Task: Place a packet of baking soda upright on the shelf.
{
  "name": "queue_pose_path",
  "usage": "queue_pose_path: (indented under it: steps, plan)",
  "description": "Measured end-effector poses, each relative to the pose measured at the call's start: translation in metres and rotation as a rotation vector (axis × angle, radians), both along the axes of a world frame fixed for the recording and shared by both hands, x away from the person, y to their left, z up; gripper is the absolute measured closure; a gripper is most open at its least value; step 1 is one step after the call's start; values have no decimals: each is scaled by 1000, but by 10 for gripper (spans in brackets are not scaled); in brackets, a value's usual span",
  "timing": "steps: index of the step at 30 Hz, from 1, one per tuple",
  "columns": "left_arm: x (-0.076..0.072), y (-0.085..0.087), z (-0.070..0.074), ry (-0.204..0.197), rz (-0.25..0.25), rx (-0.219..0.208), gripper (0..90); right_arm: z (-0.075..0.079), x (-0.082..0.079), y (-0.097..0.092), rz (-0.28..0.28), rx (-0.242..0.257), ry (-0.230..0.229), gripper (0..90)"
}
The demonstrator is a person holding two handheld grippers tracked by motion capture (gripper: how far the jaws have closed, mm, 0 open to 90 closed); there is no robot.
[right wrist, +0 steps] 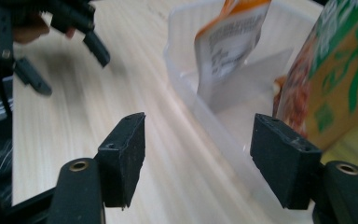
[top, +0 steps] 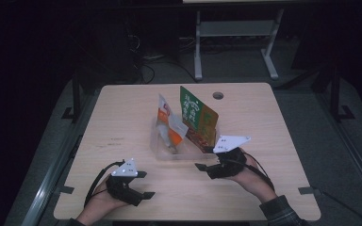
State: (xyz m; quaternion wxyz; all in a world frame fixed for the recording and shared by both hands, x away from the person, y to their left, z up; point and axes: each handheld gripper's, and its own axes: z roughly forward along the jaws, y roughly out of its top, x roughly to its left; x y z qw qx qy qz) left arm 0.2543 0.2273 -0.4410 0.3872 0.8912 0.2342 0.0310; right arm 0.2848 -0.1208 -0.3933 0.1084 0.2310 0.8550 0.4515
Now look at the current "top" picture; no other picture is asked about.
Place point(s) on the black metal stand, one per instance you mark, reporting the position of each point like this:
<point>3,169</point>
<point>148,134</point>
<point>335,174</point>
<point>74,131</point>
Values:
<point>335,94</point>
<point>75,94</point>

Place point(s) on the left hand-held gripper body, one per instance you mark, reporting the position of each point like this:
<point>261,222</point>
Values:
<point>122,190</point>

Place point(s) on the white metal table frame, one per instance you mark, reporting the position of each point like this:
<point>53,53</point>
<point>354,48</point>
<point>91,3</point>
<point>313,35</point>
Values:
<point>235,28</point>

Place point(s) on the orange white food pouch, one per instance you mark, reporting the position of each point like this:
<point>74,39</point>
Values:
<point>169,125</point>

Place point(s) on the clear plastic container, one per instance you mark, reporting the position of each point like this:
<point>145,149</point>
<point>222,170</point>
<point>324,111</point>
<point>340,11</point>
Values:
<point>163,150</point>

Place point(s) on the green red food pouch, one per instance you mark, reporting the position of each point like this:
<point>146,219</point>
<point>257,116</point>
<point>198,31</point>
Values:
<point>198,116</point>

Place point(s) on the person's left hand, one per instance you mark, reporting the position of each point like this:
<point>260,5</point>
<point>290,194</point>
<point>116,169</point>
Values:
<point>99,204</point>

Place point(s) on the grey table bracket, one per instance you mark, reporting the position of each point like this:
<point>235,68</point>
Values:
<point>306,190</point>
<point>65,190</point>

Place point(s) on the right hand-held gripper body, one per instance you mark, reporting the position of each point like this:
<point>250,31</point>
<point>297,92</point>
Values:
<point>229,164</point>

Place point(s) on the grey metal floor rail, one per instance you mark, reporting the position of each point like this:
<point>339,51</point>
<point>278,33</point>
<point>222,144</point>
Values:
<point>50,182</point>
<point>352,150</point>

